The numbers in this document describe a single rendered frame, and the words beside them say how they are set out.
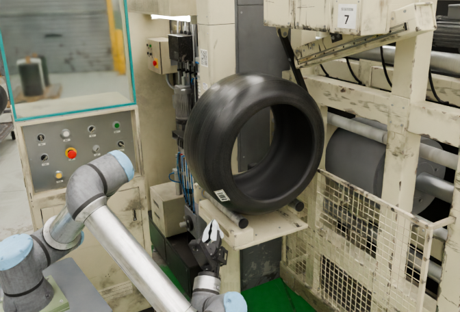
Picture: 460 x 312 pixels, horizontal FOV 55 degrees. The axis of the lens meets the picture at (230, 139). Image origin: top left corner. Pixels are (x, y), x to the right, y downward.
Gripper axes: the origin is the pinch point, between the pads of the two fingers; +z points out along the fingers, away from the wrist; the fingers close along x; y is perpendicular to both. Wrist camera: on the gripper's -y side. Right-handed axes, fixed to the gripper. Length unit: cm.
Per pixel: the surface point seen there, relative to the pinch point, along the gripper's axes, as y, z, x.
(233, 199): 7.7, 12.5, 2.7
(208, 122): -17.2, 32.2, 4.2
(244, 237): 25.0, 4.7, -1.0
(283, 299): 129, 12, -33
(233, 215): 19.3, 11.9, -3.7
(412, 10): -16, 56, 80
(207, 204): 26.5, 23.7, -23.3
